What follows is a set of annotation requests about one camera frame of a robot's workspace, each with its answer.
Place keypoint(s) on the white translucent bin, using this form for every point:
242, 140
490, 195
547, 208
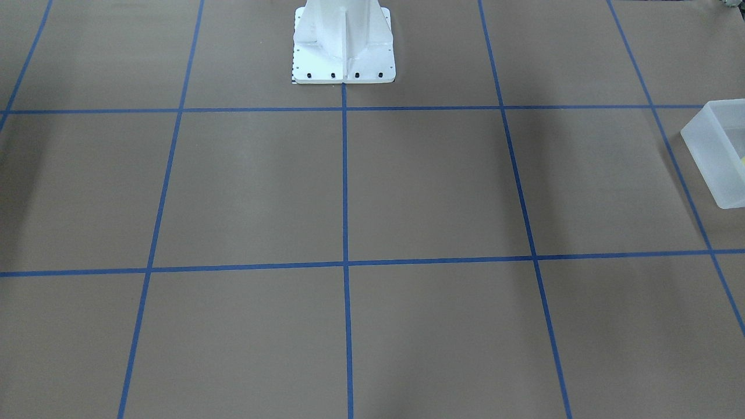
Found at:
715, 139

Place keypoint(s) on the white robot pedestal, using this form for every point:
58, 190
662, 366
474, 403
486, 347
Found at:
343, 42

